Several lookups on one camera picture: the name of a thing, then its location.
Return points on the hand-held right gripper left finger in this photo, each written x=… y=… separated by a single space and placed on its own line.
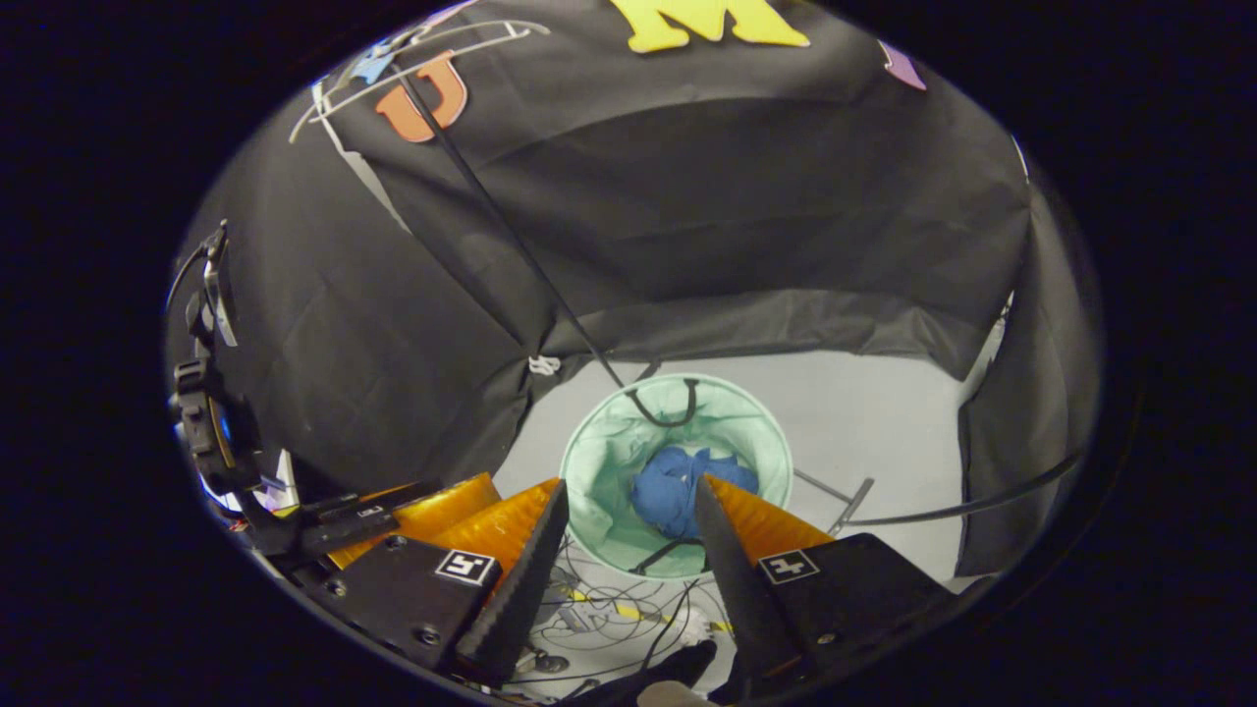
x=520 y=599

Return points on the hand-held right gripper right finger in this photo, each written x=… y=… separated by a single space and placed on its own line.
x=737 y=579

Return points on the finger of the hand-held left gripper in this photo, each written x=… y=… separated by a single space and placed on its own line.
x=344 y=525

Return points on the blue shirt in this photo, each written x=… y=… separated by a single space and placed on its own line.
x=668 y=491

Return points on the green laundry hamper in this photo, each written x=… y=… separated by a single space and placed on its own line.
x=609 y=442

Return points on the white clothes hanger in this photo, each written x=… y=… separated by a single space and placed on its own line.
x=491 y=39
x=412 y=71

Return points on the black clothes rack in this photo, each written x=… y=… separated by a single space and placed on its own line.
x=512 y=232

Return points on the white backdrop tie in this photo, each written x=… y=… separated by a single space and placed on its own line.
x=545 y=365

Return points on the black backdrop cloth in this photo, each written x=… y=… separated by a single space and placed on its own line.
x=737 y=196

